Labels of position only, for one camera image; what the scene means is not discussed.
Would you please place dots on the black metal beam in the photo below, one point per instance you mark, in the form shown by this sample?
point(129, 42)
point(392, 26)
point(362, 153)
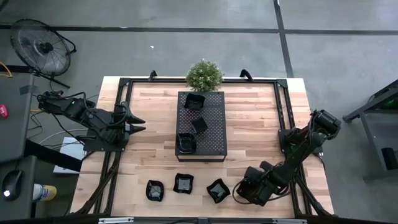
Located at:
point(53, 155)

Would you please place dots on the small black square plate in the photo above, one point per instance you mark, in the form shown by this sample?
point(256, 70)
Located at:
point(199, 125)

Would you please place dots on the grey side desk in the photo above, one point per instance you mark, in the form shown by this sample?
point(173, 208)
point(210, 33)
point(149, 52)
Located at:
point(28, 174)
point(15, 130)

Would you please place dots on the black perforated metal riser shelf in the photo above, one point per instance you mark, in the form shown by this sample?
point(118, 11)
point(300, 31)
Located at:
point(217, 99)

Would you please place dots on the glossy black rounded square plate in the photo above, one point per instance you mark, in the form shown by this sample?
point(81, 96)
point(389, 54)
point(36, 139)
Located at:
point(155, 190)

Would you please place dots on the grey metal equipment stand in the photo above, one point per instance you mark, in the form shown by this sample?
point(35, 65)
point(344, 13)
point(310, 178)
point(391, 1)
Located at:
point(373, 137)

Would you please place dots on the black metal table frame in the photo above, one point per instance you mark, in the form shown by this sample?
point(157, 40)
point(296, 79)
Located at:
point(168, 80)

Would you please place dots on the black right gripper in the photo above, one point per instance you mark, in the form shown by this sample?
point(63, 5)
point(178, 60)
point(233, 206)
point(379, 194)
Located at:
point(258, 185)

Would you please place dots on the silver aluminium bracket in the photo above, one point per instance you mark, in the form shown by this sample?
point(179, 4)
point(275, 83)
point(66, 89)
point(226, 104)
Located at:
point(289, 221)
point(115, 220)

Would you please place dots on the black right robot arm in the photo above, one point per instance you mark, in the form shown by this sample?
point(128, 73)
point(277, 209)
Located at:
point(306, 146)

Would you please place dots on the black box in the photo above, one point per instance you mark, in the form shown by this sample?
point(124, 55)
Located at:
point(389, 158)

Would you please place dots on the black deep wavy square plate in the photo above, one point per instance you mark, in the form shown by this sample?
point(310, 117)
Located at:
point(194, 102)

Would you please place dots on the red button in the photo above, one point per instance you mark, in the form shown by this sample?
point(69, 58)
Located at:
point(3, 111)

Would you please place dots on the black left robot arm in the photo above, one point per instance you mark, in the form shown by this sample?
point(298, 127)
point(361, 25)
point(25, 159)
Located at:
point(90, 116)

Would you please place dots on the potted green artificial plant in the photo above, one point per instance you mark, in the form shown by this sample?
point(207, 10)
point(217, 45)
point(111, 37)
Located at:
point(204, 76)

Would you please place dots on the white box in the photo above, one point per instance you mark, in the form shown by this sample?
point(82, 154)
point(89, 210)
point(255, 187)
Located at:
point(73, 149)

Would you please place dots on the white spray can yellow cap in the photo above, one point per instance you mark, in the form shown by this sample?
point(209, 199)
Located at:
point(43, 192)

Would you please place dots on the black table clamp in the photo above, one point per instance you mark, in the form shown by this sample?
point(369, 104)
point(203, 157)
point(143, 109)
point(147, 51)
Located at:
point(152, 74)
point(246, 74)

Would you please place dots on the black computer mouse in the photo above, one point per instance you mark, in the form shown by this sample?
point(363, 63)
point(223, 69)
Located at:
point(12, 183)

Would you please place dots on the black floor fan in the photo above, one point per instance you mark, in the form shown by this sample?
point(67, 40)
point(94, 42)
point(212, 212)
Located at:
point(46, 47)

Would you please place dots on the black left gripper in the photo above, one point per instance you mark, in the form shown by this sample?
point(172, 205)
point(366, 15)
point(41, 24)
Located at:
point(120, 123)

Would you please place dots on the glossy black wavy square plate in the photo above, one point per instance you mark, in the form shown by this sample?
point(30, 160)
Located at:
point(183, 183)
point(218, 190)

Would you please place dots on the black rounded pointed-corner plate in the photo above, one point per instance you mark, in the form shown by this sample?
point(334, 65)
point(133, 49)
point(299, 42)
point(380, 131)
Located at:
point(186, 143)

